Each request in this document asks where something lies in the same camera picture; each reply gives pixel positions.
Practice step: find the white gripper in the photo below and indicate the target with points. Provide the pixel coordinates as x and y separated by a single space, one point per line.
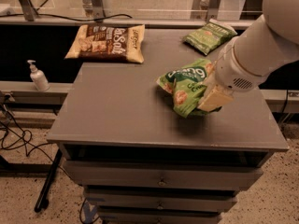
231 69

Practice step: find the green dang rice chip bag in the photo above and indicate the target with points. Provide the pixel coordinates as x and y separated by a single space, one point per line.
186 87

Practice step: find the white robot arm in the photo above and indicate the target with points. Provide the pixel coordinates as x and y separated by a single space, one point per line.
247 60

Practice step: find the small green snack bag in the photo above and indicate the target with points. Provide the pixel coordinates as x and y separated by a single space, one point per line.
210 36

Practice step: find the brown sea salt chip bag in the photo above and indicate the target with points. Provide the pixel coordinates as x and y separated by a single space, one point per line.
96 42

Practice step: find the grey drawer cabinet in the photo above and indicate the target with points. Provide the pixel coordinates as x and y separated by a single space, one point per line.
138 161

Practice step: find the black table leg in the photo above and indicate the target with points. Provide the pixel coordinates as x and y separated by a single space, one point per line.
42 202

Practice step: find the white pump lotion bottle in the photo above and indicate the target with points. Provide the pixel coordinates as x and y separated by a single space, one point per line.
38 77

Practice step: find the metal frame post right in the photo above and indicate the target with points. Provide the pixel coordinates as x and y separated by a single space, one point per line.
213 9

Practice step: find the metal frame post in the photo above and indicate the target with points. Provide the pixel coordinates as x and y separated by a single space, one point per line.
213 9
28 10
98 11

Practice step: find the metal frame post middle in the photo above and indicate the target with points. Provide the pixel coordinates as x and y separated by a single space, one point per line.
98 11

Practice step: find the metal frame post left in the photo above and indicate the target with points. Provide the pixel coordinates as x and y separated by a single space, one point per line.
28 10

